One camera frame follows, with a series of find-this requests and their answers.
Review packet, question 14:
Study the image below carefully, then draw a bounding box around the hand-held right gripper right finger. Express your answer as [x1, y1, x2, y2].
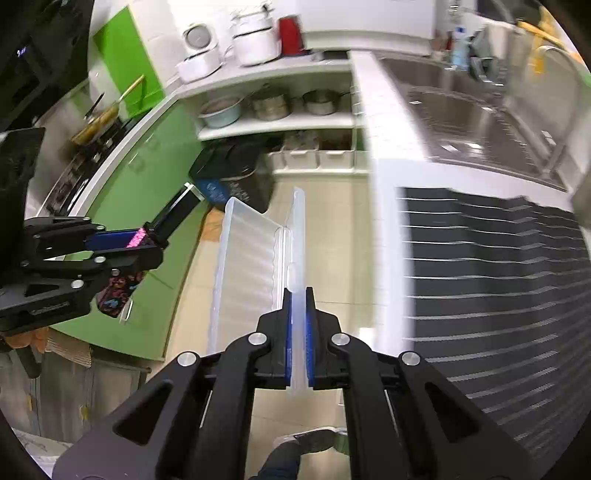
[305, 286, 541, 480]

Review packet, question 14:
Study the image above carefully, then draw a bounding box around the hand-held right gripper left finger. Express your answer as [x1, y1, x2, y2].
[53, 288, 294, 480]

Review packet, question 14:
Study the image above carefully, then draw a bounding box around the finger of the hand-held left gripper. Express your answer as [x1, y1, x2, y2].
[22, 217, 168, 262]
[20, 247, 165, 297]

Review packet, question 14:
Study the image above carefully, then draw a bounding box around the colourful printed wrapper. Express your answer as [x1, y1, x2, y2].
[95, 182, 206, 321]

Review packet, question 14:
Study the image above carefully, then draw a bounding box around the clear plastic container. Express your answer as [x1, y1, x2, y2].
[205, 187, 308, 398]

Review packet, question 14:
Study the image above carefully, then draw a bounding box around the black trash bin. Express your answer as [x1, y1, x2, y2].
[188, 138, 275, 213]

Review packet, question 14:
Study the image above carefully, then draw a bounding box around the person's left hand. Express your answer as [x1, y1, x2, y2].
[0, 327, 51, 355]

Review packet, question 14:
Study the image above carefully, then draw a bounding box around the gas stove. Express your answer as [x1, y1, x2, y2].
[44, 120, 139, 215]

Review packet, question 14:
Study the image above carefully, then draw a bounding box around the green kitchen cabinet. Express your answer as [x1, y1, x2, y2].
[48, 104, 213, 361]

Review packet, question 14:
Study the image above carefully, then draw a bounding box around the brown cardboard piece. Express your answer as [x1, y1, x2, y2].
[201, 210, 227, 243]

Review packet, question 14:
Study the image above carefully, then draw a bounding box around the person's grey shoe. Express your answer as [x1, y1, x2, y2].
[274, 427, 347, 455]

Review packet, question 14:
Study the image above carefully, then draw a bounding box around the frying pan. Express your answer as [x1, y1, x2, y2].
[69, 76, 146, 146]

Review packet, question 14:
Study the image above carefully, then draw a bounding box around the person's leg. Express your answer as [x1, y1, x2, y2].
[252, 443, 301, 480]

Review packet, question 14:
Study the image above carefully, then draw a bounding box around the black range hood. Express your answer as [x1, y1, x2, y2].
[0, 0, 93, 132]

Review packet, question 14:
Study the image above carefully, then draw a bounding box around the light blue pot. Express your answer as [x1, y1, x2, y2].
[199, 95, 245, 129]

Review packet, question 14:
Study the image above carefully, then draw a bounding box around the black striped mat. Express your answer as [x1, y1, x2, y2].
[397, 185, 591, 455]

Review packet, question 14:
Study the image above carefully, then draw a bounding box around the white storage bin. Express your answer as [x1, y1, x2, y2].
[270, 148, 319, 169]
[318, 148, 356, 169]

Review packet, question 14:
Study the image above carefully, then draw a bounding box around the white rice cooker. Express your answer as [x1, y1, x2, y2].
[175, 23, 225, 84]

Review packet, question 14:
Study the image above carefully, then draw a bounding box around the white shelf unit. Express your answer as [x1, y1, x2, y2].
[175, 60, 370, 176]

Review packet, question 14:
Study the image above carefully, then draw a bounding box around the steel pot with lid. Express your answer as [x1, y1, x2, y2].
[249, 84, 293, 121]

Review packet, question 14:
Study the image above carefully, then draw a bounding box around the white printed cloth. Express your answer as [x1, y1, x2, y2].
[14, 427, 70, 480]

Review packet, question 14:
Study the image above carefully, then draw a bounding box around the white lidded pot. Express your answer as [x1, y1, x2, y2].
[226, 2, 280, 68]

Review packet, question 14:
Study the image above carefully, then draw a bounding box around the stainless steel sink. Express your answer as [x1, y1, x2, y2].
[376, 53, 571, 192]

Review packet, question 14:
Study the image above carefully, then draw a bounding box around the red kettle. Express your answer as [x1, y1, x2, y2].
[278, 15, 308, 57]

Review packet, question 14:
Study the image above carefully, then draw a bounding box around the tall chrome faucet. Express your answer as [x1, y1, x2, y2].
[536, 44, 591, 178]

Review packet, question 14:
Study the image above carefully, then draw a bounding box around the white kitchen appliance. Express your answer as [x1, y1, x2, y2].
[295, 0, 437, 54]

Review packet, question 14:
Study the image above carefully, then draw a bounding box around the blue dish soap bottle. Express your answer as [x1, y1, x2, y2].
[450, 25, 472, 68]

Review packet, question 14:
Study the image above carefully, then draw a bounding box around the yellow cloth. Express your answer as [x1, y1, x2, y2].
[517, 21, 571, 75]

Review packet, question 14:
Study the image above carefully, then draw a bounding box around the steel pot with handle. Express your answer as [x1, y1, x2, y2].
[302, 89, 352, 116]

